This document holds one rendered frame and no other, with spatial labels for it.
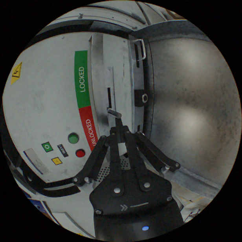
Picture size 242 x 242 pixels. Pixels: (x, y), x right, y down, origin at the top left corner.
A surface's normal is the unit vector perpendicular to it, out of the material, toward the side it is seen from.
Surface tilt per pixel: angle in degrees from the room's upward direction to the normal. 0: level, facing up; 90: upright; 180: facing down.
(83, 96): 90
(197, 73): 0
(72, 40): 90
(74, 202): 90
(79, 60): 90
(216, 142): 0
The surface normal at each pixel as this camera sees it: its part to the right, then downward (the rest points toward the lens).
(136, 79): 0.59, 0.30
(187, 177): -0.06, -0.91
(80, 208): 0.22, -0.67
